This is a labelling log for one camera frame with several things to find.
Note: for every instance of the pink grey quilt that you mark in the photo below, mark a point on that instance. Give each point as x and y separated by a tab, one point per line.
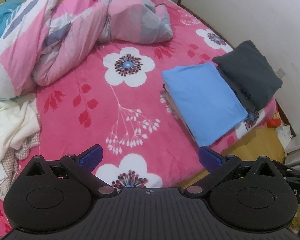
65	30

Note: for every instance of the wall socket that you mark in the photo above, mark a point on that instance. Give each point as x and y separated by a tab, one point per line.
281	73

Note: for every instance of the dark grey folded garment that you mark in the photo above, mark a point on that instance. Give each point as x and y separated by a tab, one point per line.
250	67

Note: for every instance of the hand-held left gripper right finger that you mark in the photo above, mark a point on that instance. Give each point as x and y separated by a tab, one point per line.
209	156

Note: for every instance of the blue t-shirt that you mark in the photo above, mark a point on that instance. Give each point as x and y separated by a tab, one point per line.
202	100

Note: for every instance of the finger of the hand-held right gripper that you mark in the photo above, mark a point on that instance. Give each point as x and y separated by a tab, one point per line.
290	173

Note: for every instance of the white crumpled paper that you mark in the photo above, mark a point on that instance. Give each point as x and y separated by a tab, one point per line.
286	131

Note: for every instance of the beige checked cloth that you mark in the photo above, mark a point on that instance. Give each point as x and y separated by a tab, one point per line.
27	147

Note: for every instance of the cream fleece garment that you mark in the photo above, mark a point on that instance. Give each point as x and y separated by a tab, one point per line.
10	127

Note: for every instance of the pink floral blanket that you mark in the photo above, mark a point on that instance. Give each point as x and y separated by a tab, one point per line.
90	120

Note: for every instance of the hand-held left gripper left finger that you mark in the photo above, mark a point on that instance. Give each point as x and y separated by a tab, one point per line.
91	156

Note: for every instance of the orange toy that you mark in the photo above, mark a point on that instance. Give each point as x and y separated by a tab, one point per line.
273	123

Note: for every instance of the blue cartoon quilt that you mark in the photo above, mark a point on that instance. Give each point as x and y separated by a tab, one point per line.
0	22

